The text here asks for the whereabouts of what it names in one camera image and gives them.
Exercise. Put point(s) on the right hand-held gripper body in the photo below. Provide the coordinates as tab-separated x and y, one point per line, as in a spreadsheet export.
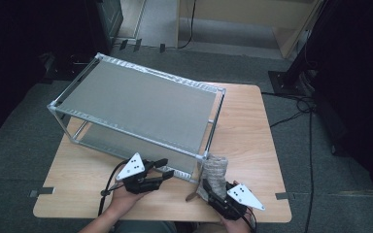
236	202

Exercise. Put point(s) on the person's left hand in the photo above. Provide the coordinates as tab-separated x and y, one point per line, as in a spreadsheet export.
121	200

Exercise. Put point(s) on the black cabinet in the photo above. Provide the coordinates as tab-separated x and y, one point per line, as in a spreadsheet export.
105	22

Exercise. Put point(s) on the black stand base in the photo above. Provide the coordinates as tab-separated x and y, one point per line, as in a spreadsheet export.
61	69

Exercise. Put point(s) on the person's legs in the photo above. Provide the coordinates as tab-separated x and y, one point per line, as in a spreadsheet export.
149	228

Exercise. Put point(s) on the light wooden furniture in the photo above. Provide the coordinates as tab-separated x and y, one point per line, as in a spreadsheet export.
239	13

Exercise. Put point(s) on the grey tape strip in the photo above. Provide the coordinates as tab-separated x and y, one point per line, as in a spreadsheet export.
285	195
43	191

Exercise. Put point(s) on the black metal stand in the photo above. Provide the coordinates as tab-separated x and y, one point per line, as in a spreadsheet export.
285	82

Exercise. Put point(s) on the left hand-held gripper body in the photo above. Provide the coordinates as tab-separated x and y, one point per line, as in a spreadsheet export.
136	176

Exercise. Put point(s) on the white fluffy towel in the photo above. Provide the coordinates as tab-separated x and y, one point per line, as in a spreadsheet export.
215	174

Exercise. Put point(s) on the grey metal shelf rack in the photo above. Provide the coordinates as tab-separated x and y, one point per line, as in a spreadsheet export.
136	103

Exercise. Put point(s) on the black floor tape strip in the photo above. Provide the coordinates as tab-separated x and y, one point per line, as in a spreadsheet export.
162	48
123	44
137	45

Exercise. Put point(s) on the person's right hand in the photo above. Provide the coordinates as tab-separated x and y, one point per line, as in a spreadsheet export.
239	226

